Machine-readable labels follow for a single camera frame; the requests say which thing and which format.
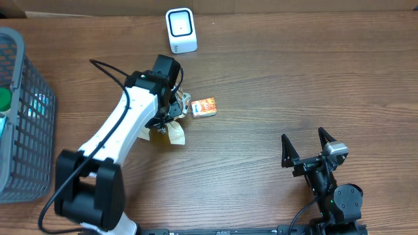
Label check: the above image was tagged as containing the green bottle cap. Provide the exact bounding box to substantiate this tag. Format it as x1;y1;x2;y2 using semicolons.
0;87;12;112

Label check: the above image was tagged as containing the orange tissue pack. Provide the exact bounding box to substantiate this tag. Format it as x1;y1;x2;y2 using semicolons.
191;97;217;118

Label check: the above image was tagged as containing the beige dried mushroom bag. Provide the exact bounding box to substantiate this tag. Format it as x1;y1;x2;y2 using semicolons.
138;88;191;146

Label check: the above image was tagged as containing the grey plastic shopping basket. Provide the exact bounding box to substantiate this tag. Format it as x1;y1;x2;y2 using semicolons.
1;27;57;204

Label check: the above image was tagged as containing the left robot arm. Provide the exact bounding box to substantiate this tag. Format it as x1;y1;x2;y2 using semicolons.
47;54;184;234

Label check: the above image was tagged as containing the teal snack packet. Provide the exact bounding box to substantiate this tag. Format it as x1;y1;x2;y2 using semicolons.
27;94;49;121

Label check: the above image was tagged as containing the white barcode scanner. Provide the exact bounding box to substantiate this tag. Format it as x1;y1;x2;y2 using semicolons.
165;7;198;54

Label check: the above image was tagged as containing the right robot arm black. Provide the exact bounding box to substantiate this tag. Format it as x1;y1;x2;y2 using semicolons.
279;127;368;234

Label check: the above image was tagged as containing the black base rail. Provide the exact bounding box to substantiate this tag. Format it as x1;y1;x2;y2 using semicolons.
137;225;368;235

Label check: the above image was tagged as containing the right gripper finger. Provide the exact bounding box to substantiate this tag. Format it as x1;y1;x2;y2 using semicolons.
281;134;300;162
318;127;336;150

